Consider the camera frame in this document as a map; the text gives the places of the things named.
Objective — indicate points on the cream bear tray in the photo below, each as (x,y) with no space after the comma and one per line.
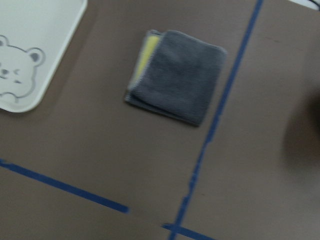
(34,36)

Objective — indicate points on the grey folded cloth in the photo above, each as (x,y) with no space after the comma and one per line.
(175,75)

